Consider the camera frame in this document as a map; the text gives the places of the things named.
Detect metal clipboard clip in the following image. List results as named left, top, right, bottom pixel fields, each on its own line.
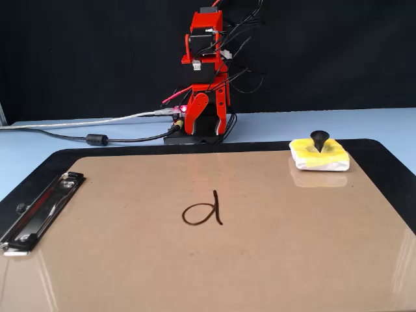
left=0, top=171, right=86, bottom=258

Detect silver USB cable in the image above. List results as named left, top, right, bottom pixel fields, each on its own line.
left=0, top=109, right=176, bottom=131

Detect black power cable with ferrite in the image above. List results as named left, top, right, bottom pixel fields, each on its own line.
left=19, top=123, right=183, bottom=147

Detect controller circuit board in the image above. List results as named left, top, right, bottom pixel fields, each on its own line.
left=167, top=104, right=190, bottom=131

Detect red wire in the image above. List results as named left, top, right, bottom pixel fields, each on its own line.
left=161, top=86, right=193, bottom=107

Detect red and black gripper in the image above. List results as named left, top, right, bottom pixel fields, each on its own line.
left=184, top=83, right=231, bottom=136

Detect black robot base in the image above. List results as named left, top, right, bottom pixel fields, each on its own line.
left=162, top=112, right=235, bottom=146

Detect black arm wires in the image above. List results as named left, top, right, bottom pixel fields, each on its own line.
left=194, top=0, right=266, bottom=144

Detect brown clipboard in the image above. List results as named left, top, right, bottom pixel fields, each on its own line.
left=0, top=150, right=416, bottom=312

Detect yellow sponge with black knob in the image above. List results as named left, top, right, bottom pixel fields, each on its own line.
left=289, top=130, right=351, bottom=172

